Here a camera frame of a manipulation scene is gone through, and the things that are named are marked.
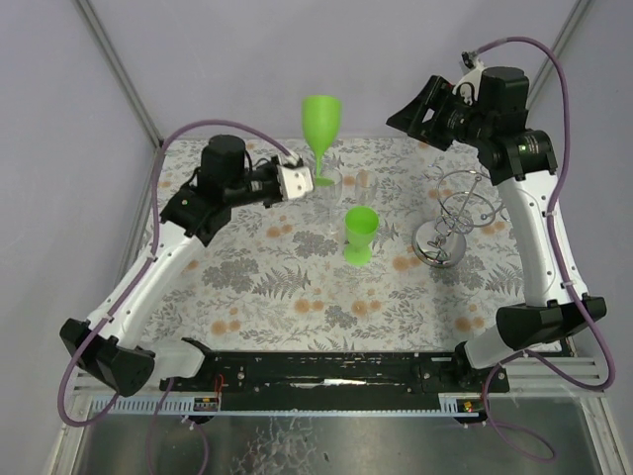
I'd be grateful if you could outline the grey cable duct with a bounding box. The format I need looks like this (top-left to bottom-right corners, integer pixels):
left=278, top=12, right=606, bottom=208
left=109, top=390, right=484, bottom=419

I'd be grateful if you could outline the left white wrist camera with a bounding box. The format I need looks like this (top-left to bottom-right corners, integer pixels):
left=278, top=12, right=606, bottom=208
left=272, top=152, right=315, bottom=201

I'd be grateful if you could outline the clear wine glass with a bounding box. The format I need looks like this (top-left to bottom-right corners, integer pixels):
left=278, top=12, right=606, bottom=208
left=355, top=169, right=378, bottom=206
left=318, top=168, right=342, bottom=234

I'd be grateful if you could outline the green wine glass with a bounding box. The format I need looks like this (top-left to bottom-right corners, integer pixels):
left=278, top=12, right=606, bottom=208
left=302, top=95, right=342, bottom=187
left=343, top=206, right=380, bottom=266

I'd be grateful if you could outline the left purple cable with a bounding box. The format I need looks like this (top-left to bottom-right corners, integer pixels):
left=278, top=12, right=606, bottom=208
left=57, top=118, right=303, bottom=475

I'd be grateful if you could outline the floral table mat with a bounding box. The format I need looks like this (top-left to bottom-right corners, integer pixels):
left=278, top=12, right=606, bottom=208
left=142, top=139, right=523, bottom=351

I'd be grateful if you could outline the purple cable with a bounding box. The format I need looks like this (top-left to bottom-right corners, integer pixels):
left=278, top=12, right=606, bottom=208
left=57, top=118, right=303, bottom=475
left=464, top=36, right=617, bottom=465

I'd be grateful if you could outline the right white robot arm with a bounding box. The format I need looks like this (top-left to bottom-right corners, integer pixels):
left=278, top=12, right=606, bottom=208
left=387, top=66, right=606, bottom=369

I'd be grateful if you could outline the chrome wine glass rack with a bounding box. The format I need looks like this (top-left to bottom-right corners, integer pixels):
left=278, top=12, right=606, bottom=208
left=411, top=162, right=509, bottom=269

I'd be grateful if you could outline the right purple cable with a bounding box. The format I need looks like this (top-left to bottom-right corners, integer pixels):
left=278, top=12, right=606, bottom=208
left=464, top=36, right=617, bottom=465

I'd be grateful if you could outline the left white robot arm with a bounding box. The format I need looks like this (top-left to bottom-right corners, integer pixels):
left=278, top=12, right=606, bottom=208
left=59, top=135, right=313, bottom=397

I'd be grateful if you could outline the clear wine glass front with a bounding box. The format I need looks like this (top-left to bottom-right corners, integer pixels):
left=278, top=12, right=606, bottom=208
left=318, top=168, right=342, bottom=234

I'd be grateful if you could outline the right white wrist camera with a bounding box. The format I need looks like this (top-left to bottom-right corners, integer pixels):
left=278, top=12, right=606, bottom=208
left=452, top=51, right=486, bottom=105

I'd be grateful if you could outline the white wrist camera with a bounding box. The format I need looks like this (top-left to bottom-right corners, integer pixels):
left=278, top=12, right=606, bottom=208
left=272, top=152, right=315, bottom=201
left=452, top=51, right=486, bottom=105

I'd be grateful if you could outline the green wine glass front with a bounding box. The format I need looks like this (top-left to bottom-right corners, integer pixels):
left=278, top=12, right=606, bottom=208
left=302, top=95, right=342, bottom=187

